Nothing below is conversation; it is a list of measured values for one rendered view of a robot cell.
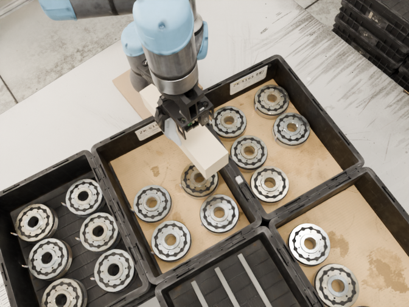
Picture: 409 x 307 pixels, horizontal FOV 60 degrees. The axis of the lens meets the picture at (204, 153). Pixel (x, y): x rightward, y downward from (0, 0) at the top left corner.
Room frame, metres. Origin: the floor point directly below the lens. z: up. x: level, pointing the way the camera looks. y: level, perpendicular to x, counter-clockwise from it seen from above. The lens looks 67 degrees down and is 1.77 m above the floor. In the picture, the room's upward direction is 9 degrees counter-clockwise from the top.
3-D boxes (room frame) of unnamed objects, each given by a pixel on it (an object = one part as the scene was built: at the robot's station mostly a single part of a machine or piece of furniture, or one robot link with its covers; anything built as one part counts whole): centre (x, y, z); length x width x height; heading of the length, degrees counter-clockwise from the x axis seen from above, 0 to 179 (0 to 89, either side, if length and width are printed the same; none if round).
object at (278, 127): (0.42, -0.26, 0.86); 0.10 x 0.10 x 0.01
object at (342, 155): (0.40, -0.19, 0.87); 0.40 x 0.30 x 0.11; 21
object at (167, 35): (0.35, 0.03, 1.39); 0.09 x 0.08 x 0.11; 177
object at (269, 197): (0.27, -0.16, 0.86); 0.10 x 0.10 x 0.01
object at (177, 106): (0.34, 0.02, 1.23); 0.09 x 0.08 x 0.12; 30
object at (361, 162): (0.40, -0.19, 0.92); 0.40 x 0.30 x 0.02; 21
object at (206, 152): (0.36, 0.04, 1.07); 0.24 x 0.06 x 0.06; 30
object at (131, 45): (0.77, 0.14, 0.89); 0.13 x 0.12 x 0.14; 87
